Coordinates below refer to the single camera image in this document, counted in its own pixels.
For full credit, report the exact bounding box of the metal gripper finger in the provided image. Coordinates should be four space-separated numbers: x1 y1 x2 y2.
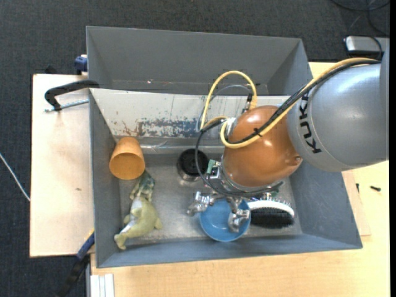
228 199 251 233
186 192 215 217

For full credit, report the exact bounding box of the blue bowl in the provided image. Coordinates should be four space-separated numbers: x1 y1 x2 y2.
199 198 252 243

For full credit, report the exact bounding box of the grey metal bin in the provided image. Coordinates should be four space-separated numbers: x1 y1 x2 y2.
85 25 363 269

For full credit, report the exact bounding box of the white and black brush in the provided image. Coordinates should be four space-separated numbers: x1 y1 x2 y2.
247 196 296 230

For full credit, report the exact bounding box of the black round disc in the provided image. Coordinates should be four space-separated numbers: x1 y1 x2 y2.
176 148 211 182

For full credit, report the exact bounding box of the dark green toy animal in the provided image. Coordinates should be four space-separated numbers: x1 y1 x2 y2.
129 170 156 202

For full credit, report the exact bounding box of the yellow-green toy dolphin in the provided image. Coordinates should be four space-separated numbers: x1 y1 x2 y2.
113 196 163 251

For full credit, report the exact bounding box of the orange plastic cup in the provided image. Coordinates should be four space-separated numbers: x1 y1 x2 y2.
108 136 146 181

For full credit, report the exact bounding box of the pale wood board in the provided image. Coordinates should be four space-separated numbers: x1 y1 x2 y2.
29 72 372 258

